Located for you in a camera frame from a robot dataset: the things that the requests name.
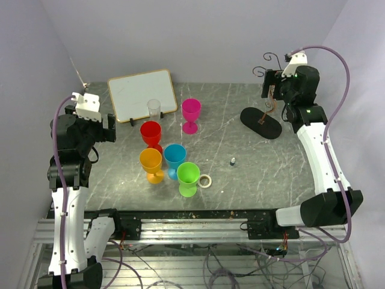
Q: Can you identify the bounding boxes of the aluminium mounting rail frame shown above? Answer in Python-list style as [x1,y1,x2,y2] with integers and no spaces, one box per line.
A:
[18,210,364,288]

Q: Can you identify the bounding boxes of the clear wine glass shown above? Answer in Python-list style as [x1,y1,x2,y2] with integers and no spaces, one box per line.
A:
[147,99,161,118]

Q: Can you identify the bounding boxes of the white tape roll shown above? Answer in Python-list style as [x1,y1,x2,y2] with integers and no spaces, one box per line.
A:
[198,174,212,188]

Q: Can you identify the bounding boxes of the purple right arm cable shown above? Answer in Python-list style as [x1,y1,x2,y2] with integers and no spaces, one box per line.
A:
[237,45,353,263]

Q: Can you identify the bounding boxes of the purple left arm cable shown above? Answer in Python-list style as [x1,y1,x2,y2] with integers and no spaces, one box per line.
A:
[52,95,144,289]

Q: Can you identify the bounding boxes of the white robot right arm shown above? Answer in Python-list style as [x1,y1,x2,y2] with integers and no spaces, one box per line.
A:
[262,65,363,238]

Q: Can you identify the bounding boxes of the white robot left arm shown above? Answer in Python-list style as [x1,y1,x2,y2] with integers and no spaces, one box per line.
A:
[37,113,123,288]

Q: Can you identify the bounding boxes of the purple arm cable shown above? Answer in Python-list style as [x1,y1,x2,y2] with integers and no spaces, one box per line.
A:
[52,95,144,289]
[237,45,353,263]

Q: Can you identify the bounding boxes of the copper wire wine glass rack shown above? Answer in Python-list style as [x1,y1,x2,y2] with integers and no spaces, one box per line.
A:
[239,52,290,140]

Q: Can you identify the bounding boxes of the small framed whiteboard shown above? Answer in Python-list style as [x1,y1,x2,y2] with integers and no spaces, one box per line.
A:
[107,69,178,123]

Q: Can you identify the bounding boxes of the orange plastic wine glass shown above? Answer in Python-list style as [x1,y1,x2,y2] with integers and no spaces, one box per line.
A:
[140,148,164,184]

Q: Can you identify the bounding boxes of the magenta plastic wine glass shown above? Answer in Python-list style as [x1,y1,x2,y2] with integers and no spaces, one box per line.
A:
[182,98,202,135]

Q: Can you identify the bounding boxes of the blue plastic wine glass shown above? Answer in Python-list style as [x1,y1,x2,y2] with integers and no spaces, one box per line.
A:
[164,144,187,180]

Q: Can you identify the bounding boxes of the green plastic wine glass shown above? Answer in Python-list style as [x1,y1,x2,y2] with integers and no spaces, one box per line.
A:
[177,162,200,197]

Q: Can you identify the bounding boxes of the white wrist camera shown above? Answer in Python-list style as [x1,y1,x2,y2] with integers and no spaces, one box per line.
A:
[281,51,307,78]
[71,92,102,123]

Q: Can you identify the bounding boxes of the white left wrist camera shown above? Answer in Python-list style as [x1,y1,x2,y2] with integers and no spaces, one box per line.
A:
[71,92,102,123]

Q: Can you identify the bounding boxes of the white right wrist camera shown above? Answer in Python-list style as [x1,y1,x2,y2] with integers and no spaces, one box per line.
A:
[281,51,307,78]

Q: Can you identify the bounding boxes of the red plastic wine glass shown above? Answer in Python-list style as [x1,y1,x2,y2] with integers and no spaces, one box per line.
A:
[140,120,163,154]

